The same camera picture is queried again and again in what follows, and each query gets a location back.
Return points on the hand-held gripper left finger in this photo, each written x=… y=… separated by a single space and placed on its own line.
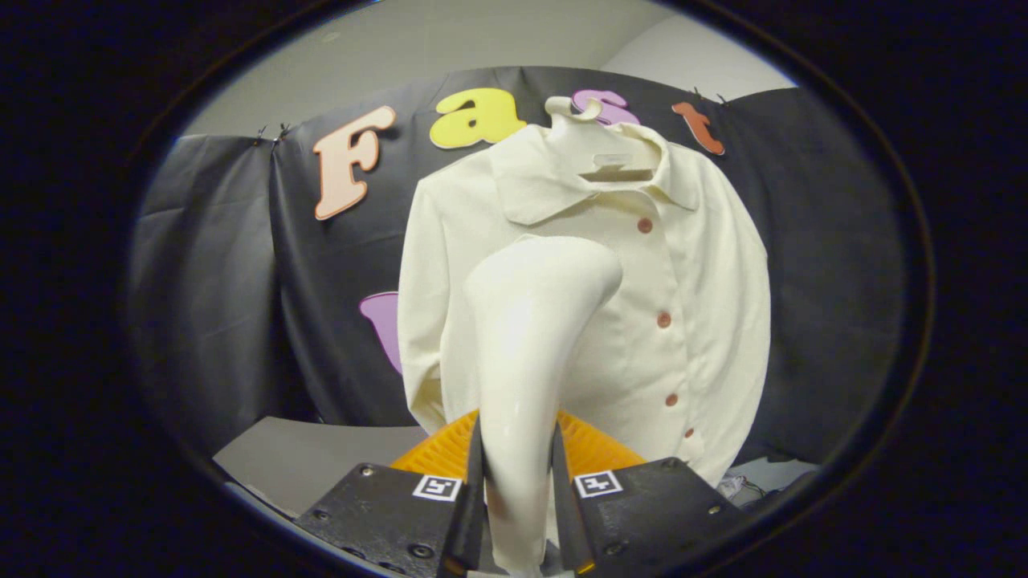
x=472 y=514

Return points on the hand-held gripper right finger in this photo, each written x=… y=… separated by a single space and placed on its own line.
x=566 y=514

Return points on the black backdrop cloth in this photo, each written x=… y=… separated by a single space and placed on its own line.
x=819 y=281

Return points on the cream button-up shirt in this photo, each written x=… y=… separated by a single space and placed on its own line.
x=707 y=305

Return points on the cream garment steamer head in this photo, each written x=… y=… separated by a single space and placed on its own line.
x=522 y=361

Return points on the grey cabinet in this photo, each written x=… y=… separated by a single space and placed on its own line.
x=321 y=453

